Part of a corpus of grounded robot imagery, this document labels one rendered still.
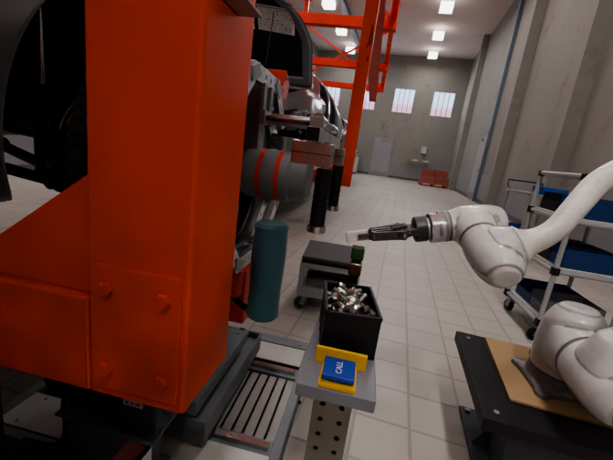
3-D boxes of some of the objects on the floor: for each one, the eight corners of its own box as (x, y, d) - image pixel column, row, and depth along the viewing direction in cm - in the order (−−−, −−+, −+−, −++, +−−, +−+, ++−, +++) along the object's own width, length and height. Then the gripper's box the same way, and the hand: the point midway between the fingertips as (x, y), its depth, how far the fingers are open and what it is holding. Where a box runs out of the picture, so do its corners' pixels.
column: (305, 462, 104) (324, 341, 95) (337, 471, 103) (359, 349, 93) (298, 493, 95) (319, 361, 85) (333, 503, 93) (358, 371, 84)
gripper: (420, 212, 105) (344, 220, 108) (431, 219, 92) (344, 229, 95) (422, 235, 106) (347, 243, 109) (433, 245, 94) (347, 255, 97)
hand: (357, 235), depth 102 cm, fingers closed
